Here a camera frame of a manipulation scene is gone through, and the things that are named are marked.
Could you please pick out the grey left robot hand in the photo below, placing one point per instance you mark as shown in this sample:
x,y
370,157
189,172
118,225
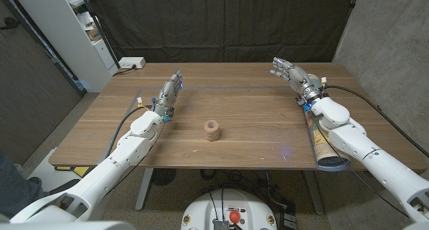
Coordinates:
x,y
169,90

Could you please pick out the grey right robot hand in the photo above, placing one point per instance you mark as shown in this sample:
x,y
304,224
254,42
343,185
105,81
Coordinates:
x,y
298,77

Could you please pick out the printed map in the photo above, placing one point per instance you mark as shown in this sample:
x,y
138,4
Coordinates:
x,y
330,156

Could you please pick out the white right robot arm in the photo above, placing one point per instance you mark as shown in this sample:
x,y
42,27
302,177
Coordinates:
x,y
352,139

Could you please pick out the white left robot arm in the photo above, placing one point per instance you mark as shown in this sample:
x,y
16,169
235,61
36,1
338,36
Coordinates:
x,y
127,149

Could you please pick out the tan tape roll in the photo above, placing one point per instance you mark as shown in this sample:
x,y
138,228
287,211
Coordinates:
x,y
212,131

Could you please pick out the white power strip box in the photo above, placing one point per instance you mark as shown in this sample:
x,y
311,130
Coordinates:
x,y
131,62

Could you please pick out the black round floor object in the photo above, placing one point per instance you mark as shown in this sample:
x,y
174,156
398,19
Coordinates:
x,y
163,176

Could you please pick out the black backdrop curtain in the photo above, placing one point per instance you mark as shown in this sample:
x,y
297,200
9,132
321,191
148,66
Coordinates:
x,y
221,22

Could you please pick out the black backdrop stand pole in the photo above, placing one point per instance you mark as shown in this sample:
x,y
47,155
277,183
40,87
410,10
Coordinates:
x,y
100,32

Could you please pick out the small cardboard box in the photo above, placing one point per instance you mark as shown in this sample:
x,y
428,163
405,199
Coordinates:
x,y
93,33

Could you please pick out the grey table leg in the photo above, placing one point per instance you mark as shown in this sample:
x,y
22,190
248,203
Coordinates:
x,y
144,189
315,193

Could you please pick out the white shelf cabinet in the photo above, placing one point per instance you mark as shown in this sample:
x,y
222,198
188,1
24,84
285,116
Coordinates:
x,y
63,32

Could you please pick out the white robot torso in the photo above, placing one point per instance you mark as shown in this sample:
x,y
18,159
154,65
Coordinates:
x,y
207,210

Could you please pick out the red emergency stop button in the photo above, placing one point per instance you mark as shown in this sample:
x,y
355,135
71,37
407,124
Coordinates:
x,y
234,216

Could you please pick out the black floor power strip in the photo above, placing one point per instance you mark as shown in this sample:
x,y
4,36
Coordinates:
x,y
288,220

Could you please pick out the person's leg in jeans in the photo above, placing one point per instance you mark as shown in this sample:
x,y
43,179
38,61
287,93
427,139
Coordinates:
x,y
13,186

